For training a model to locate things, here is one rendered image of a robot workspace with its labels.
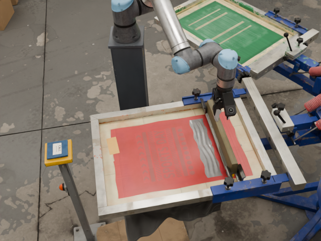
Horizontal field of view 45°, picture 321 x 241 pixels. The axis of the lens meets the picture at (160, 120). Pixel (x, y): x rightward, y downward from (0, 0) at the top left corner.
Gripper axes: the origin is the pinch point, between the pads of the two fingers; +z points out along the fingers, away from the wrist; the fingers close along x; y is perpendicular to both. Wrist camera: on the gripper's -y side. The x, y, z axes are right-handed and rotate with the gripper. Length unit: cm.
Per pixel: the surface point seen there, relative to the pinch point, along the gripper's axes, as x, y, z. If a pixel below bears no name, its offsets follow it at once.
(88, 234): 77, 12, 100
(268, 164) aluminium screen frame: -16.2, -19.5, 13.2
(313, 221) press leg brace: -63, -14, 94
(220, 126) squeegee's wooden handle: 0.1, 1.6, 6.2
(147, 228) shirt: 41, -20, 48
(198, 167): 13.8, -11.1, 16.7
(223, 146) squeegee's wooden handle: 1.8, -8.5, 8.0
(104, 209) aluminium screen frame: 58, -25, 13
